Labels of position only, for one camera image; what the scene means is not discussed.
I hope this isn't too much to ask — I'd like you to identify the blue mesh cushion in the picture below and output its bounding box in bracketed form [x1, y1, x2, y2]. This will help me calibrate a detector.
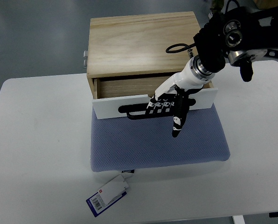
[90, 106, 230, 172]

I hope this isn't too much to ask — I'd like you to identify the cardboard box corner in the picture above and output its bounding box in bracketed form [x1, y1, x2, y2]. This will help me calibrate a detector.
[254, 0, 273, 9]

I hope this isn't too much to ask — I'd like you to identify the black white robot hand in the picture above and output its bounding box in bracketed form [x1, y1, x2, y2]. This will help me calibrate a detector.
[145, 56, 215, 138]

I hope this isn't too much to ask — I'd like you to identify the white blue product tag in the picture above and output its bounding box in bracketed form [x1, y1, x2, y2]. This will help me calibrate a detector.
[86, 175, 129, 217]

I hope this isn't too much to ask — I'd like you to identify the metal latch on cabinet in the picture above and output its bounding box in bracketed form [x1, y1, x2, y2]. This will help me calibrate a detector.
[83, 50, 88, 68]

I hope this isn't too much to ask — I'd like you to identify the white table leg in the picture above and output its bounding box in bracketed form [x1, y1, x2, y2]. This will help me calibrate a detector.
[232, 215, 245, 224]

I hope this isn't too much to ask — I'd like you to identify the wooden drawer cabinet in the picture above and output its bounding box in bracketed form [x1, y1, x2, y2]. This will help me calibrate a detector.
[85, 11, 214, 100]

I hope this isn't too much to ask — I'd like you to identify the white drawer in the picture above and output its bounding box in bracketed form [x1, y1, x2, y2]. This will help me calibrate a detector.
[92, 82, 218, 119]

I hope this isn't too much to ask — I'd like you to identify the black drawer handle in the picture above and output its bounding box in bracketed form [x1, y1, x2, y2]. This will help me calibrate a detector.
[118, 98, 196, 120]

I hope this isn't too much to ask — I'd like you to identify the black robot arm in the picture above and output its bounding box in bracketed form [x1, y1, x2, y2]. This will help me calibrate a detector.
[194, 7, 278, 82]

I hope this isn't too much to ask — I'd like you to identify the black cable loop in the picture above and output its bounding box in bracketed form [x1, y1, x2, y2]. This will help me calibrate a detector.
[165, 43, 197, 54]

